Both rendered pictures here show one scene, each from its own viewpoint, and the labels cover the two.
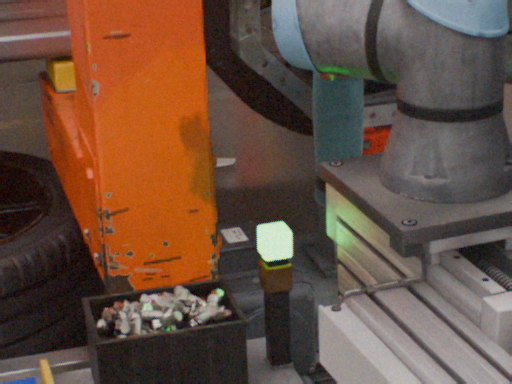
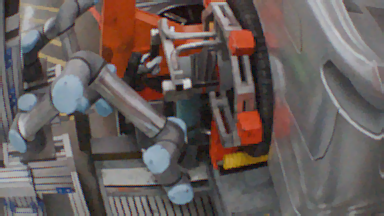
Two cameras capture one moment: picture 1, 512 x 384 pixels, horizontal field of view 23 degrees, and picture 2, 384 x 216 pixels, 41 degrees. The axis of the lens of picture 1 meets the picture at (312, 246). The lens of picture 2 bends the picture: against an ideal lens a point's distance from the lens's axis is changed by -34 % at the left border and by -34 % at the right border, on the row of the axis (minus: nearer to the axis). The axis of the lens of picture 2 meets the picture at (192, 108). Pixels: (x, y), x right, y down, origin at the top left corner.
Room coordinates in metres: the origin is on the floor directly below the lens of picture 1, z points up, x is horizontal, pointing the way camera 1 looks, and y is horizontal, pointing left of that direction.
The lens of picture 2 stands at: (2.36, -2.26, 2.48)
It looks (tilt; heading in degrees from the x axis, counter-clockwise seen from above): 40 degrees down; 97
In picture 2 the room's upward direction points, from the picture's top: straight up
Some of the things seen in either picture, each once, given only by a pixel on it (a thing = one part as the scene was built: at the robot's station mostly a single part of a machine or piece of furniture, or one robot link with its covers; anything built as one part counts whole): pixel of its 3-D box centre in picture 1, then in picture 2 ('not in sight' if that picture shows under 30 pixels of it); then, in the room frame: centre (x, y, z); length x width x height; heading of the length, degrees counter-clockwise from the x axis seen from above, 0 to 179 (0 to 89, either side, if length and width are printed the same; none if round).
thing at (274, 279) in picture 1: (275, 274); not in sight; (1.55, 0.05, 0.59); 0.04 x 0.04 x 0.04; 18
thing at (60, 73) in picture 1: (87, 65); not in sight; (2.20, 0.40, 0.71); 0.14 x 0.14 x 0.05; 18
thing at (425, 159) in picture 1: (448, 136); (30, 65); (1.31, -0.15, 0.87); 0.15 x 0.15 x 0.10
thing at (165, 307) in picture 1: (165, 342); not in sight; (1.50, 0.20, 0.51); 0.20 x 0.14 x 0.13; 106
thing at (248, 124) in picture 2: not in sight; (249, 128); (2.33, -0.43, 0.85); 0.09 x 0.08 x 0.07; 108
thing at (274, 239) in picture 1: (274, 241); not in sight; (1.55, 0.05, 0.64); 0.04 x 0.04 x 0.04; 18
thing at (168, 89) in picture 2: not in sight; (177, 89); (2.09, -0.35, 0.93); 0.09 x 0.05 x 0.05; 18
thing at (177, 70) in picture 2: not in sight; (198, 49); (2.14, -0.26, 1.03); 0.19 x 0.18 x 0.11; 18
